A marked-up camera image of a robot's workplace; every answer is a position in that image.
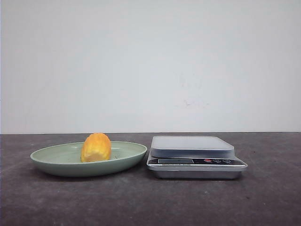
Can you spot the yellow corn cob piece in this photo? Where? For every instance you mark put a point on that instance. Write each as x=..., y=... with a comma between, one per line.
x=97, y=147

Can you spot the silver digital kitchen scale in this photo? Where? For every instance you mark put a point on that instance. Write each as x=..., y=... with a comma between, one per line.
x=194, y=157

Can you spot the green shallow plate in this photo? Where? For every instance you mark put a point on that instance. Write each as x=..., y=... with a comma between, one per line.
x=64, y=159

